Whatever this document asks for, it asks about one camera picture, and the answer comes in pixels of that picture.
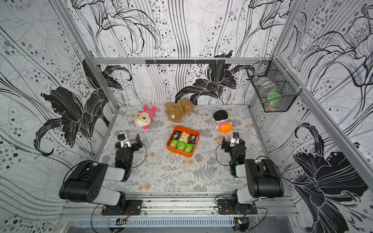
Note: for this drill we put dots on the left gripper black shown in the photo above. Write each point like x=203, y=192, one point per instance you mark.
x=139, y=142

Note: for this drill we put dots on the black cookie packet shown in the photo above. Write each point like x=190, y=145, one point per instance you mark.
x=192, y=139

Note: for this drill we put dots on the green cookie packet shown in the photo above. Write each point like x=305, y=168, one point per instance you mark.
x=174, y=143
x=181, y=146
x=189, y=148

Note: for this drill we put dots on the yellow cookie packet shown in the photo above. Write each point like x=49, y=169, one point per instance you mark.
x=184, y=137

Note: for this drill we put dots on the orange storage box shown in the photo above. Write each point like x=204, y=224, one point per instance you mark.
x=179, y=152

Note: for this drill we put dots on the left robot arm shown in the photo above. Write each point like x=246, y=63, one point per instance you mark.
x=85, y=183

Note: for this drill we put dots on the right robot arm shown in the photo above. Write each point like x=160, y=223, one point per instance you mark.
x=263, y=180

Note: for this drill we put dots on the black-haired doll orange dress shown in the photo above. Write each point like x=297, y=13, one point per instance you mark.
x=221, y=118

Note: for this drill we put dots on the pink white owl plush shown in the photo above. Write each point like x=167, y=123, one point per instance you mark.
x=144, y=118

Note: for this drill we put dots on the green lid jar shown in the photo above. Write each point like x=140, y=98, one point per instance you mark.
x=273, y=100

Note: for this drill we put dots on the brown teddy bear plush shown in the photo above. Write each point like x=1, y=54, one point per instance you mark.
x=175, y=111

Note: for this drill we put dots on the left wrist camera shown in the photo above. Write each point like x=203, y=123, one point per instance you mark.
x=123, y=139

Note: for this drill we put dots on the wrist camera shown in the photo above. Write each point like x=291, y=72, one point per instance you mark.
x=235, y=139
x=123, y=139

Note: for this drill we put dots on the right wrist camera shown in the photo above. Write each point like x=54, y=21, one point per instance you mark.
x=235, y=139

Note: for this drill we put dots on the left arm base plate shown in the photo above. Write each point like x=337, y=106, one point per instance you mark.
x=126, y=208

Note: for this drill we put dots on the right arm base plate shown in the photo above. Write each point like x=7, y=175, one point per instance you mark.
x=227, y=207

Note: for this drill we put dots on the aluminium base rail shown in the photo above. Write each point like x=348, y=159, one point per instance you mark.
x=182, y=205

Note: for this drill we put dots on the black wire basket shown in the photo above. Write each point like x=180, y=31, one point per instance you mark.
x=269, y=76

